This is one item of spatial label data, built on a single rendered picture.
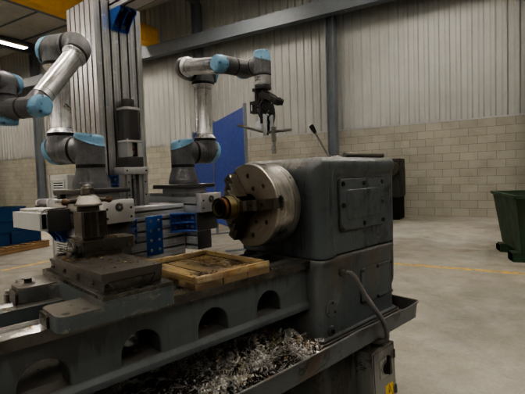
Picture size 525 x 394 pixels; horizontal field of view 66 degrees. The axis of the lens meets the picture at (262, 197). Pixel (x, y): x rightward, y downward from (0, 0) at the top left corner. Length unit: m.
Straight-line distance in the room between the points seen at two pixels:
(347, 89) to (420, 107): 2.11
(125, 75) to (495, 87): 10.25
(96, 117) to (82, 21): 0.46
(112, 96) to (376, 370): 1.70
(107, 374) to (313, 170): 0.93
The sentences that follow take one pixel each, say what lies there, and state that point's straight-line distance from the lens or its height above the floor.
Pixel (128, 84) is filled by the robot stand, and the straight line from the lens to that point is 2.16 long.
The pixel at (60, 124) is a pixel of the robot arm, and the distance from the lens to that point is 1.91.
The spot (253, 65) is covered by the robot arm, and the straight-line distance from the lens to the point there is 1.86.
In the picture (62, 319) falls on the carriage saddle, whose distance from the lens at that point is 1.01.
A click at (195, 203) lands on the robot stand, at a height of 1.07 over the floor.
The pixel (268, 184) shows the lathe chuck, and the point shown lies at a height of 1.16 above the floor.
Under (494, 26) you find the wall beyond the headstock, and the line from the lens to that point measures 11.91.
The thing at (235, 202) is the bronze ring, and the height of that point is 1.10.
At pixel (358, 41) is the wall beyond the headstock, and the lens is 12.49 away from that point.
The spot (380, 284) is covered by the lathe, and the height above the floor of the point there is 0.69.
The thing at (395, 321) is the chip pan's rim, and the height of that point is 0.55.
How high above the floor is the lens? 1.19
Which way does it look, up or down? 3 degrees down
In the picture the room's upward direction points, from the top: 2 degrees counter-clockwise
